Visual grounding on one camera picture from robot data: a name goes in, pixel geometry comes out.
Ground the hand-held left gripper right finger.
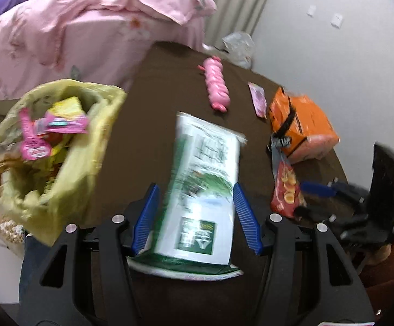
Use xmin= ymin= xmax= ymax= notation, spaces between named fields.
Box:
xmin=233 ymin=183 xmax=376 ymax=326

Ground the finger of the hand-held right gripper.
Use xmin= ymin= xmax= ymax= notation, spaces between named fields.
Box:
xmin=294 ymin=207 xmax=354 ymax=228
xmin=300 ymin=181 xmax=367 ymax=208

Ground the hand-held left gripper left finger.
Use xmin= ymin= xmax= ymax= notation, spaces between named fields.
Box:
xmin=19 ymin=183 xmax=161 ymax=326

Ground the red chip packet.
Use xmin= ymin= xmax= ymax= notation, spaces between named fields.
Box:
xmin=271 ymin=161 xmax=307 ymax=218

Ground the grey wrapper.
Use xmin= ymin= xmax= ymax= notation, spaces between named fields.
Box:
xmin=270 ymin=132 xmax=293 ymax=177

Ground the green white snack packet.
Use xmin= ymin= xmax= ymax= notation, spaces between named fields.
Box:
xmin=127 ymin=111 xmax=248 ymax=281

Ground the orange snack packet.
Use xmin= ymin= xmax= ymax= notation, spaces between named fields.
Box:
xmin=266 ymin=86 xmax=340 ymax=164

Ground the yellow plastic bin bag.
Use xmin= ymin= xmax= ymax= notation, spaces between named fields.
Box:
xmin=0 ymin=79 xmax=128 ymax=247

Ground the small pink wrapper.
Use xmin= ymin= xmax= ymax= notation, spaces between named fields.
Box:
xmin=248 ymin=82 xmax=268 ymax=119

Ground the pink yellow snack packet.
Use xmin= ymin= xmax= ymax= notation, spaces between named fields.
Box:
xmin=34 ymin=97 xmax=90 ymax=134

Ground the pink strip wrapper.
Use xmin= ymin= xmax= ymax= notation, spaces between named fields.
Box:
xmin=19 ymin=108 xmax=52 ymax=161

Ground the person's leg in jeans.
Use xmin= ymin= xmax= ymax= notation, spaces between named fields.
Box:
xmin=19 ymin=236 xmax=53 ymax=299

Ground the crocheted slipper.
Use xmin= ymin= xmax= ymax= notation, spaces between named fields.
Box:
xmin=0 ymin=214 xmax=24 ymax=245

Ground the pink caterpillar toy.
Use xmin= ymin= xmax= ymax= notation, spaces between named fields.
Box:
xmin=199 ymin=56 xmax=231 ymax=112

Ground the white plastic bag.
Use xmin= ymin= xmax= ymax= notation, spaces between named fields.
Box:
xmin=222 ymin=31 xmax=256 ymax=70

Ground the bed with pink floral sheet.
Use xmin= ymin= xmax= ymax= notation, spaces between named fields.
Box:
xmin=0 ymin=14 xmax=206 ymax=104

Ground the white pleated curtain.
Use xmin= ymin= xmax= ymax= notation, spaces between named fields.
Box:
xmin=180 ymin=0 xmax=279 ymax=50

